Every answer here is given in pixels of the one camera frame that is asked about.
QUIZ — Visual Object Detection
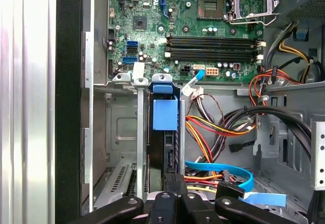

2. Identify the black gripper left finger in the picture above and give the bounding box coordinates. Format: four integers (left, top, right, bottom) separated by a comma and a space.
68, 173, 177, 224

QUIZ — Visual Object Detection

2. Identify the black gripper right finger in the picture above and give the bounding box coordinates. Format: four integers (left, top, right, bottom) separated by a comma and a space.
175, 173, 298, 224

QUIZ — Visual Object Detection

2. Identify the hard disk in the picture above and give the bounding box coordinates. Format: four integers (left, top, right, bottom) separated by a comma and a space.
147, 81, 181, 176

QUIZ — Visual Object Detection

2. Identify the grey metal disk bay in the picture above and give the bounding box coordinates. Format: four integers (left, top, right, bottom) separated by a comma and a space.
92, 73, 187, 209

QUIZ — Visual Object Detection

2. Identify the black data plug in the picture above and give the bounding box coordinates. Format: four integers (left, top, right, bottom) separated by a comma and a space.
229, 140, 255, 154

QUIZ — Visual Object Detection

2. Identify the grey metal drive cage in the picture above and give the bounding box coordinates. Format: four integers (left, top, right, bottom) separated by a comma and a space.
252, 83, 325, 224

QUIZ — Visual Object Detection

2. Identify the black RAM slot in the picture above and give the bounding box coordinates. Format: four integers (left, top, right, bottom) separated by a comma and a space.
166, 36, 266, 43
165, 53, 265, 61
165, 47, 265, 55
166, 41, 266, 48

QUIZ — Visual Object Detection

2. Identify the black open PC case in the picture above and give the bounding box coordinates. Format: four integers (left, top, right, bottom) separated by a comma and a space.
55, 0, 325, 224

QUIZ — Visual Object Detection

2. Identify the green motherboard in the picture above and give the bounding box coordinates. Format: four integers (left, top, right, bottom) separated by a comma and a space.
106, 0, 267, 84

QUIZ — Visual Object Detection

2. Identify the thin metal locking lever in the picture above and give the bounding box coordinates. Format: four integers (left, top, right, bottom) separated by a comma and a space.
228, 12, 280, 27

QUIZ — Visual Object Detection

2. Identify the CPU socket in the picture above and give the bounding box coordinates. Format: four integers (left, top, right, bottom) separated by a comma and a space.
197, 0, 225, 19

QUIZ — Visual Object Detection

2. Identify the grey power supply unit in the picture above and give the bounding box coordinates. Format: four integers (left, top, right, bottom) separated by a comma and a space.
271, 0, 325, 21

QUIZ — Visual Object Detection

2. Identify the red orange yellow power wire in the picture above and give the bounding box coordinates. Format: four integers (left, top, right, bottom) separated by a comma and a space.
184, 170, 233, 194

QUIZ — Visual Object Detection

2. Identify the long blue data wire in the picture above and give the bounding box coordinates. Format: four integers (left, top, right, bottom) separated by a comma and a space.
184, 159, 287, 207

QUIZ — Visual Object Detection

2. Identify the multicolour power wire bundle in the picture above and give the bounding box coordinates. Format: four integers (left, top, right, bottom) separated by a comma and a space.
185, 114, 257, 164

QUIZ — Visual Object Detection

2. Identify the thick black case cable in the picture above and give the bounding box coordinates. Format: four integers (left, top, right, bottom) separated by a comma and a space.
219, 106, 312, 160

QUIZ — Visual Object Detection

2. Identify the short blue data wire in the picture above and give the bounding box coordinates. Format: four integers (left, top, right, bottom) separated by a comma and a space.
180, 69, 206, 97

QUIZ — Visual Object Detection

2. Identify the orange red wire bundle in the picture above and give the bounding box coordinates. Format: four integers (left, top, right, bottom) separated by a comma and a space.
249, 66, 303, 107

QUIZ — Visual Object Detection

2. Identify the yellow black power wire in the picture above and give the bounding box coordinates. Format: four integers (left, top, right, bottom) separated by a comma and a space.
264, 20, 317, 84

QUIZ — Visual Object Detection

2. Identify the metal socket cover frame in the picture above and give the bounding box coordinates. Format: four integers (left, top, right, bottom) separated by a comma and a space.
227, 0, 276, 23

